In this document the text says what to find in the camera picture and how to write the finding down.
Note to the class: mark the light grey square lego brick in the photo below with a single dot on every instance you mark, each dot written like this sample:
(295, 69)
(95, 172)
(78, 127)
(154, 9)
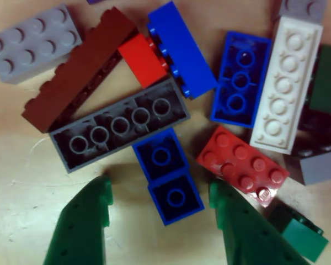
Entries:
(300, 8)

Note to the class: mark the dark grey long lego brick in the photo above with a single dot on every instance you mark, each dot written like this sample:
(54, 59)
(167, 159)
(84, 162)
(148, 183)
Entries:
(118, 127)

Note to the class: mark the black lego brick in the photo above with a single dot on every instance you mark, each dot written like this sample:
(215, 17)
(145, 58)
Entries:
(320, 132)

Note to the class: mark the red two-by-four lego brick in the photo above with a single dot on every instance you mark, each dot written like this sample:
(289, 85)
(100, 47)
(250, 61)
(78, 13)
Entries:
(242, 165)

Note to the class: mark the brown long lego brick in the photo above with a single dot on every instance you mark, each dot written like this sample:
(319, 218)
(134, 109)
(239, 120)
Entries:
(80, 71)

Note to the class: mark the small red lego brick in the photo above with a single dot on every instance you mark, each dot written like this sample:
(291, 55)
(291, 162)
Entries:
(140, 59)

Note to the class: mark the green square lego brick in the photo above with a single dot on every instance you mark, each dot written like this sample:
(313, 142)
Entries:
(300, 237)

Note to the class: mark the light grey two-by-four lego brick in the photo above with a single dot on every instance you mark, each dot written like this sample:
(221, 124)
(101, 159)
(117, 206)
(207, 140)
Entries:
(322, 168)
(30, 44)

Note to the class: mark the small blue lego plate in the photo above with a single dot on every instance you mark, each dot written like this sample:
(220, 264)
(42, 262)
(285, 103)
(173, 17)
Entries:
(95, 1)

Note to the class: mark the blue two-by-four lego brick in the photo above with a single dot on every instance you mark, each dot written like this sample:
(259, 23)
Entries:
(241, 80)
(182, 47)

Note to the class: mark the green oblong lego brick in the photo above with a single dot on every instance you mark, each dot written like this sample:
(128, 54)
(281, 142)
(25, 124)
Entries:
(328, 80)

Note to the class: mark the white long lego plate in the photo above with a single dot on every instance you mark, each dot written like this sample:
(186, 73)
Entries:
(287, 82)

